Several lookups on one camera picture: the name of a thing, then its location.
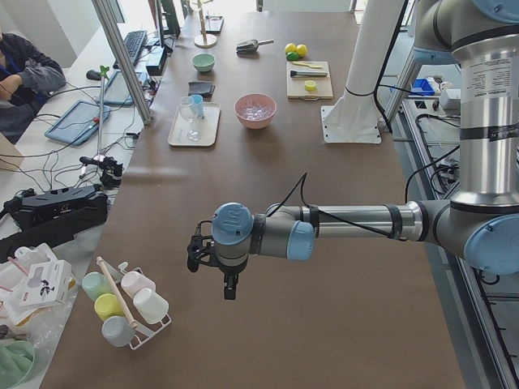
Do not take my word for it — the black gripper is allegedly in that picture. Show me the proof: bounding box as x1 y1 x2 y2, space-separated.
187 233 239 300

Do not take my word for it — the metal ice scoop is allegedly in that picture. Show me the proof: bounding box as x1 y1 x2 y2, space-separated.
236 39 274 53

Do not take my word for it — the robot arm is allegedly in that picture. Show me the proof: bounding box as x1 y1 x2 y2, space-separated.
187 1 518 300

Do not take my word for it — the white cup on rack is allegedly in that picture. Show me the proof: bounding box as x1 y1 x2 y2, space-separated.
133 288 169 324

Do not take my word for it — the pink cup on rack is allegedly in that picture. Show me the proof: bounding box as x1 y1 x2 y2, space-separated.
121 271 156 298

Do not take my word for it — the white cup rack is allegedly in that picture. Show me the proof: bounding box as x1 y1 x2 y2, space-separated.
96 257 172 350

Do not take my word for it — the grey cup on rack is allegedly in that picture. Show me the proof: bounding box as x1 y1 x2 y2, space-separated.
101 316 135 347

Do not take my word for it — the yellow cup on rack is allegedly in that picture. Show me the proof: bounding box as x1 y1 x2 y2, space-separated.
94 293 124 321

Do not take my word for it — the green cup on rack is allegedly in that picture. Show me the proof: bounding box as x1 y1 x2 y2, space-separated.
81 271 112 301

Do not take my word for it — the clear ice cubes pile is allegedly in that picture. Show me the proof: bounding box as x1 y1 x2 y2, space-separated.
238 99 274 122

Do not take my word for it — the light blue cup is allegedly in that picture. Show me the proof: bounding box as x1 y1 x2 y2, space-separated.
190 94 204 118

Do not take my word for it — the beige serving tray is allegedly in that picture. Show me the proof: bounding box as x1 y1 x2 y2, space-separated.
168 102 221 147

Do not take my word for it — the reacher grabber stick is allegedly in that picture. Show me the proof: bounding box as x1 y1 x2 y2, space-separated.
79 66 123 189

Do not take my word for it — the pink bowl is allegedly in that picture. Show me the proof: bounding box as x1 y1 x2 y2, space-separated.
234 93 277 130

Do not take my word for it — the clear wine glass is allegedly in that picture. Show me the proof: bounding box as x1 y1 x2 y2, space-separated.
179 96 200 141

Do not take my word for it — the white product box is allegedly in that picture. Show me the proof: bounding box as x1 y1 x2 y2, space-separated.
20 260 71 308

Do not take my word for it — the black bag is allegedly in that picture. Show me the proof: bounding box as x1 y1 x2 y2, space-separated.
1 184 108 263

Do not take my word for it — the wooden cutting board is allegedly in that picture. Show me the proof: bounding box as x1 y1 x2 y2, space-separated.
286 61 333 100

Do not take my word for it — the half lemon slice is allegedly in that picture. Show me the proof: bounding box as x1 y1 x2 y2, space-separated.
305 80 317 91

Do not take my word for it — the green bowl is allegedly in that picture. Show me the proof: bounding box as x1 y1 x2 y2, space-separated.
191 53 216 73

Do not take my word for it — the blue teach pendant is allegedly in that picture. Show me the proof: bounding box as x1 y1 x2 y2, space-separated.
104 70 134 107
45 100 100 146

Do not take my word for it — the yellow plastic knife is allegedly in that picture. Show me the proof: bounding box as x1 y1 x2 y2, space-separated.
292 62 323 69

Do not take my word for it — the green lime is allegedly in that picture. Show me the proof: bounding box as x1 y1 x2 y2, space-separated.
285 52 299 62

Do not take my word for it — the wooden mug tree stand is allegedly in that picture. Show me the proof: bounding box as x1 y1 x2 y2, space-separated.
194 0 217 49

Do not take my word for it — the yellow lemon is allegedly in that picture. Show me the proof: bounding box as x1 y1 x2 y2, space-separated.
296 44 308 58
285 43 297 54

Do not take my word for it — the black computer mouse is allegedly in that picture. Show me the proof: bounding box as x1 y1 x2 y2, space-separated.
86 70 101 81

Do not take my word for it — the black keyboard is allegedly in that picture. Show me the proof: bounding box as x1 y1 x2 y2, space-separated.
123 30 148 66

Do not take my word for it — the black monitor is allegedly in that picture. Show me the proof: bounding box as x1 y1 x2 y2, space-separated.
157 0 181 53

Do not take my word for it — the seated person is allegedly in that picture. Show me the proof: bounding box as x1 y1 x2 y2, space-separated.
1 32 66 144

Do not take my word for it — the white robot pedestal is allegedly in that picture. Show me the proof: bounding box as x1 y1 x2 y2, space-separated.
321 0 407 144

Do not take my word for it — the aluminium frame post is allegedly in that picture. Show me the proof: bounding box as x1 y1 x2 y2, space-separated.
92 0 152 126

